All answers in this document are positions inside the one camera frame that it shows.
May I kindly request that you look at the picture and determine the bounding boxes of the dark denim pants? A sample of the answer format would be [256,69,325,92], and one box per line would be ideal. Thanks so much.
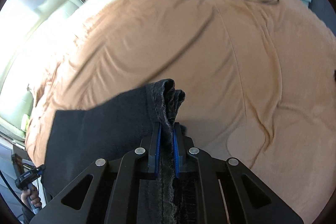
[42,79,185,223]

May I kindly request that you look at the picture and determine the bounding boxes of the person's left hand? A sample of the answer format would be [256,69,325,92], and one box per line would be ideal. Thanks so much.
[21,185,42,209]

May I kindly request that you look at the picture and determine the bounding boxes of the orange-brown duvet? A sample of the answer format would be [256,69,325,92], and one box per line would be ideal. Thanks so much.
[25,0,335,223]

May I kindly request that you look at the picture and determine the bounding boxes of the white padded headboard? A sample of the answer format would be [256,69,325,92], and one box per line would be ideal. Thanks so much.
[1,0,83,139]

